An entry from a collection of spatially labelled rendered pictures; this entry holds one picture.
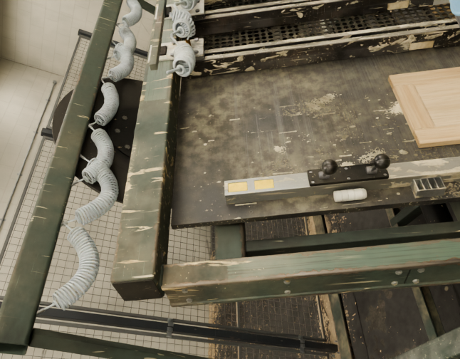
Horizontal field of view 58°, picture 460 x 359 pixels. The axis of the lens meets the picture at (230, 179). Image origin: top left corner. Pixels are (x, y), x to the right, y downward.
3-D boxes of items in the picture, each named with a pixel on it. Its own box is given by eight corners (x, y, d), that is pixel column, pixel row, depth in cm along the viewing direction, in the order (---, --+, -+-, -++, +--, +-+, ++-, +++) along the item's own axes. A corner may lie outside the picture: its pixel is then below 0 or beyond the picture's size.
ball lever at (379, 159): (378, 177, 108) (394, 167, 94) (363, 179, 108) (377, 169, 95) (376, 163, 108) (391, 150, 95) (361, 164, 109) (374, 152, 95)
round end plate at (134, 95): (230, 219, 179) (30, 174, 153) (224, 226, 183) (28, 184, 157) (225, 100, 230) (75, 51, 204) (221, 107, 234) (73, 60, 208)
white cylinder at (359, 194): (335, 204, 108) (366, 201, 107) (335, 197, 105) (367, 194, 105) (332, 195, 110) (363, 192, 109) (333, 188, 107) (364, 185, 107)
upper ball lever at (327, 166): (331, 182, 108) (340, 172, 95) (317, 184, 109) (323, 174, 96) (330, 168, 109) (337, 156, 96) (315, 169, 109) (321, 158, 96)
